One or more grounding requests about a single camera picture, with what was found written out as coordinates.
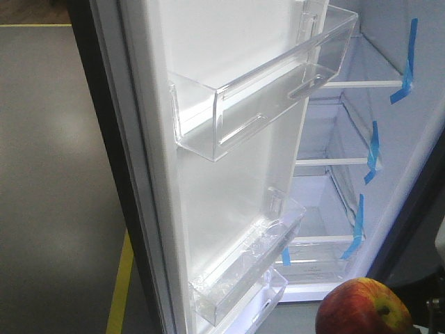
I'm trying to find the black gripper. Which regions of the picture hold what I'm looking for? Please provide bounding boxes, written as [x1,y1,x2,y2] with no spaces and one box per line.
[410,296,444,333]

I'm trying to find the middle clear door bin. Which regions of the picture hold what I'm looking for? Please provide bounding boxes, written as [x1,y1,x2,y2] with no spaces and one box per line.
[189,187,306,326]

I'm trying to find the clear door bin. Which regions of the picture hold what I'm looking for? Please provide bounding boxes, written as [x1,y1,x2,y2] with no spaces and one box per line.
[189,187,306,326]
[203,267,288,333]
[165,1,358,161]

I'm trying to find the clear crisper drawer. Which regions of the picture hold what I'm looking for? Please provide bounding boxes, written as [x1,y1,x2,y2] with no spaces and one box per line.
[274,241,357,284]

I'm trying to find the red yellow apple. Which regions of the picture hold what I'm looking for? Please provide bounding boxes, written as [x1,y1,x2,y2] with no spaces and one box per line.
[315,277,414,334]

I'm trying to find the dark grey fridge body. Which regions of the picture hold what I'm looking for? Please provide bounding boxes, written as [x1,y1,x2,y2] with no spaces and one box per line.
[282,1,444,303]

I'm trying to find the glass fridge shelf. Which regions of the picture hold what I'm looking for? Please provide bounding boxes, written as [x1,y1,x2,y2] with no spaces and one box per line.
[296,102,369,167]
[322,34,403,90]

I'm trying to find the lower clear door bin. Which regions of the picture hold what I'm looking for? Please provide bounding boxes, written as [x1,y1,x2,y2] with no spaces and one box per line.
[203,267,288,333]

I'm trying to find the grey fridge door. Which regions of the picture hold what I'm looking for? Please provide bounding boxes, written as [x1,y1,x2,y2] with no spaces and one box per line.
[67,1,309,333]

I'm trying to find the upper clear door bin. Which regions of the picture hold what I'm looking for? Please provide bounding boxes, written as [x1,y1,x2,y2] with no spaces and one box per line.
[165,1,358,161]

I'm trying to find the upper glass fridge shelf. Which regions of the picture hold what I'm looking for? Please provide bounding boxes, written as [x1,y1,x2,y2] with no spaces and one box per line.
[322,34,403,90]

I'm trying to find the lower glass fridge shelf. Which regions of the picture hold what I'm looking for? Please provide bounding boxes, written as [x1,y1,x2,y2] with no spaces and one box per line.
[296,102,369,167]

